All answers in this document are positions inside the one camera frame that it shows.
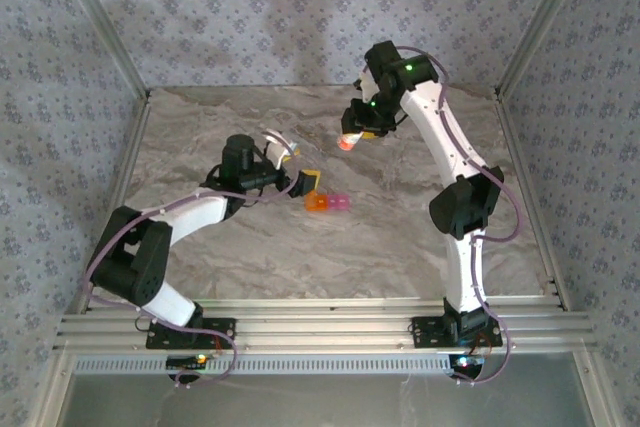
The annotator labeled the small circuit board with LED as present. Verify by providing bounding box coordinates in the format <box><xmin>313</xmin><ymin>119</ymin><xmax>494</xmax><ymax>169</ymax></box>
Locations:
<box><xmin>448</xmin><ymin>353</ymin><xmax>487</xmax><ymax>379</ymax></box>
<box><xmin>166</xmin><ymin>353</ymin><xmax>210</xmax><ymax>372</ymax></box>

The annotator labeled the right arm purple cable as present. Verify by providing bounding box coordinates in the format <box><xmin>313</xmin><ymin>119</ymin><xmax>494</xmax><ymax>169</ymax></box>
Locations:
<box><xmin>399</xmin><ymin>45</ymin><xmax>525</xmax><ymax>388</ymax></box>

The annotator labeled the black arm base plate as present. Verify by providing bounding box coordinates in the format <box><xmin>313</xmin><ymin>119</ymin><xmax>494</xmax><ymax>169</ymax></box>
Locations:
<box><xmin>410</xmin><ymin>315</ymin><xmax>503</xmax><ymax>349</ymax></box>
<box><xmin>145</xmin><ymin>316</ymin><xmax>237</xmax><ymax>350</ymax></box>

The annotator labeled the aluminium frame rail beam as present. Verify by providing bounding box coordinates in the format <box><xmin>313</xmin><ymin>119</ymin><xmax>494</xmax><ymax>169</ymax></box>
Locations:
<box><xmin>52</xmin><ymin>295</ymin><xmax>600</xmax><ymax>354</ymax></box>

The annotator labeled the aluminium table side rail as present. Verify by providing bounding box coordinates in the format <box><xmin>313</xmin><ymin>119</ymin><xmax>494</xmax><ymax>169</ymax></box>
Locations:
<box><xmin>493</xmin><ymin>90</ymin><xmax>572</xmax><ymax>312</ymax></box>
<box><xmin>74</xmin><ymin>91</ymin><xmax>152</xmax><ymax>316</ymax></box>

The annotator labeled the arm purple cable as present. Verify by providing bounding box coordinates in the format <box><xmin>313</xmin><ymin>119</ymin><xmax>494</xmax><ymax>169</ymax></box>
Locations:
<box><xmin>82</xmin><ymin>129</ymin><xmax>301</xmax><ymax>391</ymax></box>
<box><xmin>399</xmin><ymin>45</ymin><xmax>525</xmax><ymax>388</ymax></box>

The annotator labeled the white vitamin C bottle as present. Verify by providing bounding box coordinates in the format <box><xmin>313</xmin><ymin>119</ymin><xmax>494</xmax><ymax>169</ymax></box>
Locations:
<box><xmin>337</xmin><ymin>131</ymin><xmax>365</xmax><ymax>152</ymax></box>

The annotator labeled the grey slotted cable duct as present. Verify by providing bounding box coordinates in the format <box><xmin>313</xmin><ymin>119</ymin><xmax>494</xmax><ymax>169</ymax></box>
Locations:
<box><xmin>72</xmin><ymin>354</ymin><xmax>454</xmax><ymax>376</ymax></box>

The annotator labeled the aluminium frame post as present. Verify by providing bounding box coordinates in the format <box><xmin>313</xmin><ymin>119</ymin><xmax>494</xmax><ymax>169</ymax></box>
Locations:
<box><xmin>495</xmin><ymin>0</ymin><xmax>597</xmax><ymax>97</ymax></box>
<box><xmin>49</xmin><ymin>0</ymin><xmax>152</xmax><ymax>98</ymax></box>

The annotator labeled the orange pink pill organizer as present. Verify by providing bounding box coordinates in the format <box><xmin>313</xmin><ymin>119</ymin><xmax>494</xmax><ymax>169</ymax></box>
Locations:
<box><xmin>303</xmin><ymin>190</ymin><xmax>353</xmax><ymax>214</ymax></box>

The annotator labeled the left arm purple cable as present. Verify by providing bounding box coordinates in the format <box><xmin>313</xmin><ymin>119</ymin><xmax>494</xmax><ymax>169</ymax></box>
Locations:
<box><xmin>82</xmin><ymin>129</ymin><xmax>301</xmax><ymax>391</ymax></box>

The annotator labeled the grey metal panel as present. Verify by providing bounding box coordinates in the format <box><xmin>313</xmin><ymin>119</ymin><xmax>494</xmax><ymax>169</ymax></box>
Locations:
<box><xmin>58</xmin><ymin>351</ymin><xmax>599</xmax><ymax>427</ymax></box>

